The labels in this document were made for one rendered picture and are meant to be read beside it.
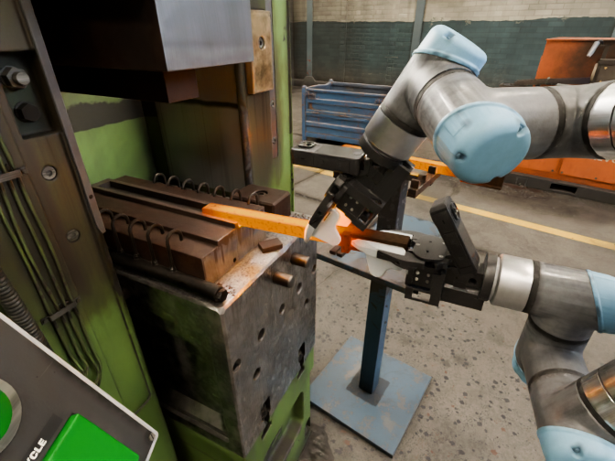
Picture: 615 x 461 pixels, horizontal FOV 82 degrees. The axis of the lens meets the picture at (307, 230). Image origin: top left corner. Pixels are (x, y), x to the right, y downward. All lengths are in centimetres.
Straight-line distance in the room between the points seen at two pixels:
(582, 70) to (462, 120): 352
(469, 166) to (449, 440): 133
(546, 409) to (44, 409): 52
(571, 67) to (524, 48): 415
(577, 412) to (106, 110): 107
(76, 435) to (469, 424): 146
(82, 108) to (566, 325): 103
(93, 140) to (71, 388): 75
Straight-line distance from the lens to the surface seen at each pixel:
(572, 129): 44
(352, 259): 103
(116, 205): 86
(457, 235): 53
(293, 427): 136
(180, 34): 55
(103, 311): 72
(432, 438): 159
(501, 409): 176
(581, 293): 57
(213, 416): 96
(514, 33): 802
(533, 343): 62
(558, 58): 388
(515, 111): 39
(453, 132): 37
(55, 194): 62
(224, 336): 65
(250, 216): 67
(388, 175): 51
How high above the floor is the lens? 132
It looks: 30 degrees down
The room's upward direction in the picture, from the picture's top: straight up
